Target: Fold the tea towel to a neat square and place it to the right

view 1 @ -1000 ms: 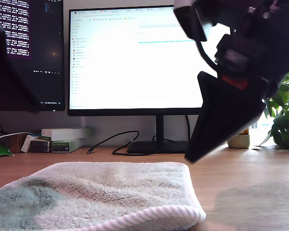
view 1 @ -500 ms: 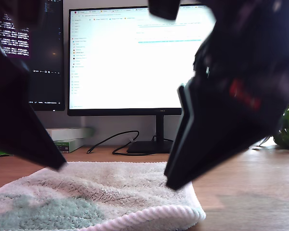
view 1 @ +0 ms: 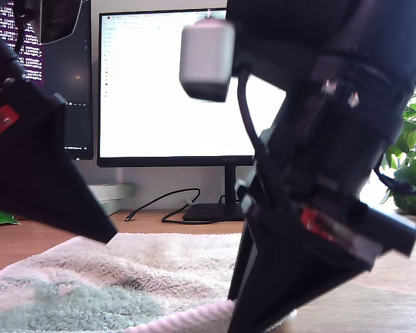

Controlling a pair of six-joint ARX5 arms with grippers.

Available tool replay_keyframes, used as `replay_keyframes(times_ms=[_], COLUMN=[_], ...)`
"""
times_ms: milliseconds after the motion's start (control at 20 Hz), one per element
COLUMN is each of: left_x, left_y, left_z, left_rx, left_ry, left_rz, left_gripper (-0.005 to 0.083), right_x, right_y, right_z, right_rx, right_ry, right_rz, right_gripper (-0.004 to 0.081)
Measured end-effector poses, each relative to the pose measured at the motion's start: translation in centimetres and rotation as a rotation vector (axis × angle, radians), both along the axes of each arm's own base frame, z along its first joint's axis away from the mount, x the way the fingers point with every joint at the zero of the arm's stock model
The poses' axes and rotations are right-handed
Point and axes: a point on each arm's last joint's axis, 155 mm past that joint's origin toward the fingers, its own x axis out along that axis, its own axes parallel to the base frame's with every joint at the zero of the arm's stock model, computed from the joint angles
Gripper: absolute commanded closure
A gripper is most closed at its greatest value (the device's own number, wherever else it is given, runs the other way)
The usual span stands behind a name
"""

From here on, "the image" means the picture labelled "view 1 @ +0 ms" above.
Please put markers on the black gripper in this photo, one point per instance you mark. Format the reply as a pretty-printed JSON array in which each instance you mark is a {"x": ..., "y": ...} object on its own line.
[{"x": 333, "y": 145}]

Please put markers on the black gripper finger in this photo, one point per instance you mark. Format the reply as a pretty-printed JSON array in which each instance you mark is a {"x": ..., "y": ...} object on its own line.
[
  {"x": 284, "y": 277},
  {"x": 48, "y": 166},
  {"x": 241, "y": 263}
]

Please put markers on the fluffy white green tea towel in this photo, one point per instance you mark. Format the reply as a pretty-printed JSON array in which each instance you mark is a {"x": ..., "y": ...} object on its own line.
[{"x": 125, "y": 277}]

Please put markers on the long white cardboard box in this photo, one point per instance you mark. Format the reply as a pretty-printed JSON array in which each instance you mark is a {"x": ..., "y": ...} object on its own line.
[{"x": 114, "y": 190}]

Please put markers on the green plastic bag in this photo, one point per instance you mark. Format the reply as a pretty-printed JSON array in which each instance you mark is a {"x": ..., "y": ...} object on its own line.
[{"x": 0, "y": 220}]

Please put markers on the green and white box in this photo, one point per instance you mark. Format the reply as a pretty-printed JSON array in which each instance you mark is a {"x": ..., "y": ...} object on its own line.
[{"x": 111, "y": 207}]

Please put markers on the green leafy potted plant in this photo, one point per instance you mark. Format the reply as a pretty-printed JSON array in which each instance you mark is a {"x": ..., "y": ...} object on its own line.
[{"x": 412, "y": 166}]

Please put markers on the black monitor with dark terminal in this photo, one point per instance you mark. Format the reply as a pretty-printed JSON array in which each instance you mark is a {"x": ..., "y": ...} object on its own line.
[{"x": 76, "y": 86}]

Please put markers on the black monitor with white screen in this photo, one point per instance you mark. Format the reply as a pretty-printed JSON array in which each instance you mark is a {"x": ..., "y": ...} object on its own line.
[{"x": 142, "y": 104}]

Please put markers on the arm's grey camera box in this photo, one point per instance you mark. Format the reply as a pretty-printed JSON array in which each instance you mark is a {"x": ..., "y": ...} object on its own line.
[
  {"x": 59, "y": 21},
  {"x": 204, "y": 59}
]

